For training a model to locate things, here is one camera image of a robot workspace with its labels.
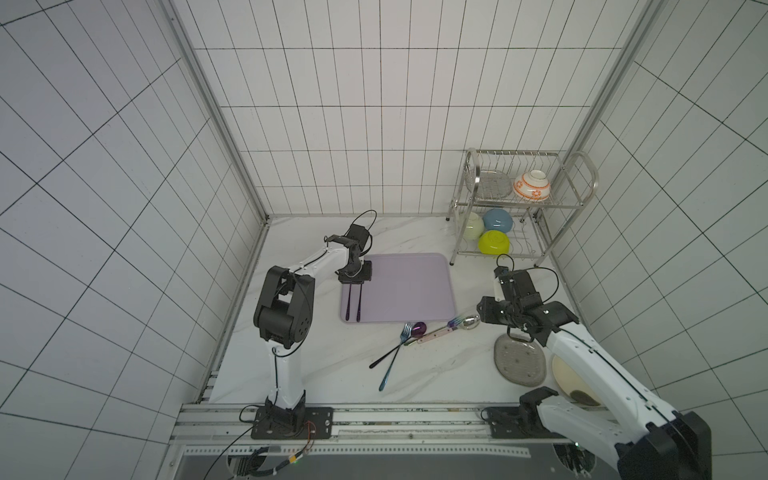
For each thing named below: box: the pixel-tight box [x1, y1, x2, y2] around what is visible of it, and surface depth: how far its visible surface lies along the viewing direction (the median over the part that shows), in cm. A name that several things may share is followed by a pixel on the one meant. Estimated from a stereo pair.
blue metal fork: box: [378, 322, 413, 392], surface depth 89 cm
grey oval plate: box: [494, 333, 547, 387], surface depth 83 cm
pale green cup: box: [463, 211, 485, 240], surface depth 107 cm
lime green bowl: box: [478, 230, 511, 255], surface depth 103 cm
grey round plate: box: [465, 170, 513, 200], surface depth 92 cm
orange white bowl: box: [514, 170, 551, 201], surface depth 87 cm
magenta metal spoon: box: [369, 321, 427, 369], surface depth 89 cm
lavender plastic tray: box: [340, 252, 455, 323], surface depth 97 cm
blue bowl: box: [482, 208, 514, 233], surface depth 111 cm
